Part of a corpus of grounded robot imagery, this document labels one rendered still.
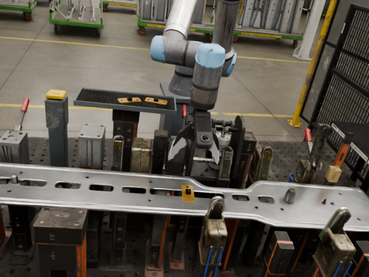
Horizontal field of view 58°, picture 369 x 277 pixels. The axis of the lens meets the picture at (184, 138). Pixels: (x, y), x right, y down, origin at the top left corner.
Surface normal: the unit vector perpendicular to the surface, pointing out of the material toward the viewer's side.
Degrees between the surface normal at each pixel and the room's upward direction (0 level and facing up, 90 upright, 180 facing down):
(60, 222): 0
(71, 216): 0
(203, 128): 28
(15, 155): 90
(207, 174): 0
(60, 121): 90
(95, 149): 90
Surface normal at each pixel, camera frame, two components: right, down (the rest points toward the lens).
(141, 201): 0.14, -0.87
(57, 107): 0.06, 0.48
